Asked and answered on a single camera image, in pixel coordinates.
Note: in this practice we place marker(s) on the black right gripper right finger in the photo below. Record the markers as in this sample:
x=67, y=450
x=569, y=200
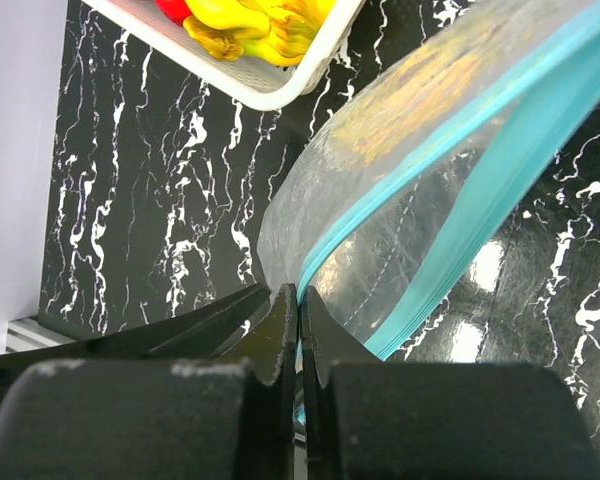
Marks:
x=367, y=419

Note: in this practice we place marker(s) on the clear zip top bag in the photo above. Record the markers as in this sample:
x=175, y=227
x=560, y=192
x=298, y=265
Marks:
x=395, y=195

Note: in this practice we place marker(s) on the red apple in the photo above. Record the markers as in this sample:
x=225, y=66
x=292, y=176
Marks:
x=177, y=11

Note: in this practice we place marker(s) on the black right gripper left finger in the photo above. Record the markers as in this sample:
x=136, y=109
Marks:
x=204, y=395

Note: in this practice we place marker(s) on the yellow banana bunch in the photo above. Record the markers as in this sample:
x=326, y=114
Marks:
x=277, y=32

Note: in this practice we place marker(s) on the white perforated plastic basket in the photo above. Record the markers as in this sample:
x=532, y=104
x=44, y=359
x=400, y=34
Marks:
x=253, y=82

